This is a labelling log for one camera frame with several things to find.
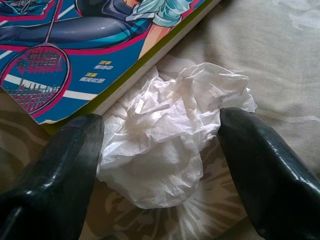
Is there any beige floral bed sheet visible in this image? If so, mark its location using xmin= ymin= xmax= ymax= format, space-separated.
xmin=0 ymin=0 xmax=320 ymax=240

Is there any white tissue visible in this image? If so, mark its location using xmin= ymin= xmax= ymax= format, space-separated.
xmin=96 ymin=53 xmax=260 ymax=210

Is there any blue badminton comic book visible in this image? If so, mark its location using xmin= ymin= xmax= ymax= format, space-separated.
xmin=0 ymin=0 xmax=222 ymax=125

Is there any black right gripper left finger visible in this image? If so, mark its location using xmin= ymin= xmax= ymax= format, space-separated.
xmin=0 ymin=114 xmax=105 ymax=240

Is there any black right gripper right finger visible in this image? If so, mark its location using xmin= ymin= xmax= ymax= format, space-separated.
xmin=217 ymin=106 xmax=320 ymax=240

